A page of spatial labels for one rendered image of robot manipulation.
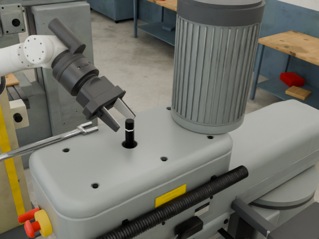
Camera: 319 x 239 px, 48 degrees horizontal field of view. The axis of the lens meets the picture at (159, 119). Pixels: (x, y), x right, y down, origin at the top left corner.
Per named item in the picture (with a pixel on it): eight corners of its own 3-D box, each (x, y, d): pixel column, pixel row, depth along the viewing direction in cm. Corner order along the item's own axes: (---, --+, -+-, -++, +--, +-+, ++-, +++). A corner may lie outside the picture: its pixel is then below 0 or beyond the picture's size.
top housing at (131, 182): (73, 271, 74) (65, 216, 65) (30, 197, 91) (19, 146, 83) (233, 185, 98) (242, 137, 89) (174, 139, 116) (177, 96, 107)
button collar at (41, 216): (45, 243, 80) (42, 224, 76) (36, 225, 84) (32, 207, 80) (54, 239, 81) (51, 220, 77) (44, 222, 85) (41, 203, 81)
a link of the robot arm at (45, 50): (48, 88, 82) (15, 54, 83) (75, 83, 91) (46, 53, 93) (73, 50, 77) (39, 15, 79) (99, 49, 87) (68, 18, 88)
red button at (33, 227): (30, 243, 78) (27, 230, 76) (23, 231, 81) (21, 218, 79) (44, 236, 80) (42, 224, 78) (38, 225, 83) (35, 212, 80)
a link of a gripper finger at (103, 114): (117, 132, 83) (98, 114, 83) (122, 124, 80) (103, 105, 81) (112, 135, 81) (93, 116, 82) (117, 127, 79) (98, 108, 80)
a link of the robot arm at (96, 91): (117, 107, 92) (85, 76, 93) (131, 84, 85) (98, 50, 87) (82, 129, 83) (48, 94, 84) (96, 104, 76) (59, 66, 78)
